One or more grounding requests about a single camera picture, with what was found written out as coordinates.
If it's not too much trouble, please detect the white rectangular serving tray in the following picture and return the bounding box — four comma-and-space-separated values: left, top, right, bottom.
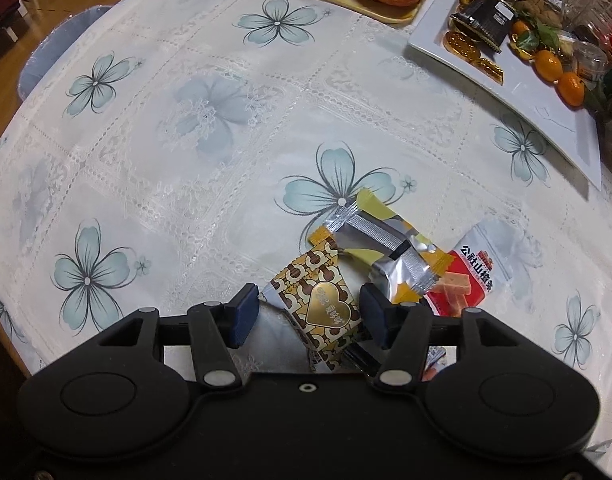
408, 0, 602, 188

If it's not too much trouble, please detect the yellow silver snack packet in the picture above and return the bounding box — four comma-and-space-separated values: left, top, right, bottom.
308, 188, 454, 304

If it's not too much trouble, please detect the brown gold heart snack packet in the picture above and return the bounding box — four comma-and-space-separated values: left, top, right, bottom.
262, 237, 361, 373

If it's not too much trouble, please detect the red white hawthorn snack packet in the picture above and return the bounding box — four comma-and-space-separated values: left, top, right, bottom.
423, 216, 517, 361

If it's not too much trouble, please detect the clear glass jar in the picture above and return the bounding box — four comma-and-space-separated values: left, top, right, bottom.
573, 40, 608, 81

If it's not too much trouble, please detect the gold chocolate coin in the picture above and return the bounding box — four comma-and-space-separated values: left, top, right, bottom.
442, 30, 481, 64

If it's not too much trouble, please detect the white floral lace tablecloth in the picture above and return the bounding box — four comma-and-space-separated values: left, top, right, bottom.
0, 0, 612, 477

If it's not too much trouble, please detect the gold ingot chocolate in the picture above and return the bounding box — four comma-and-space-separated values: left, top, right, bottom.
471, 58, 504, 84

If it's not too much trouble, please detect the grey blue chair seat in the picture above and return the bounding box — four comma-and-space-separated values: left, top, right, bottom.
16, 4, 111, 101

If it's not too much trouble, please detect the black snack box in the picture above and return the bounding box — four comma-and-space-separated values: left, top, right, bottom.
449, 0, 516, 53

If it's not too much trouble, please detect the orange kumquat near tray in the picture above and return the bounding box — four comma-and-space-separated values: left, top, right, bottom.
556, 72, 586, 108

